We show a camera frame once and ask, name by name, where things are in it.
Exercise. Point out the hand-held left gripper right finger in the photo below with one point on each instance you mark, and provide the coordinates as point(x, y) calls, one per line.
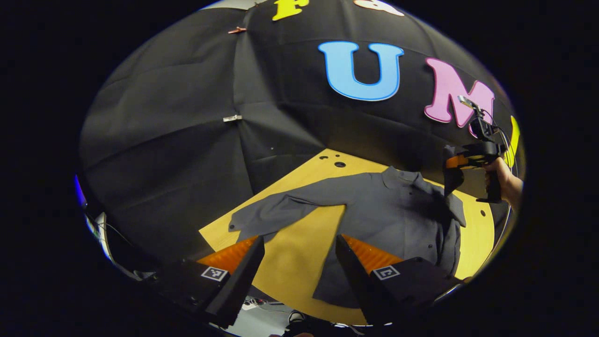
point(355, 285)

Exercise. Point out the small silver clip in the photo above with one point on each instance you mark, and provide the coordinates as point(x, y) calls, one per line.
point(232, 118)

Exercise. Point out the small red clip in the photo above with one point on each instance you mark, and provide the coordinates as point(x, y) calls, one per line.
point(237, 30)

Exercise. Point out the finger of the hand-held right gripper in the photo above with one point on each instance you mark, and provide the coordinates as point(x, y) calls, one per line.
point(456, 161)

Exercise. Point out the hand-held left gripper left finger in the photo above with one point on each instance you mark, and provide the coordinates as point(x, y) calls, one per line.
point(243, 281)

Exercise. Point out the white power strip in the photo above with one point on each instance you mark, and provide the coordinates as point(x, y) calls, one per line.
point(255, 304)

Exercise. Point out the grey button-up shirt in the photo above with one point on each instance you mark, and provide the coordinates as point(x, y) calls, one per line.
point(383, 210)

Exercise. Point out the black backdrop cloth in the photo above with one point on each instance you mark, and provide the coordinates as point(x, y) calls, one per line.
point(187, 140)

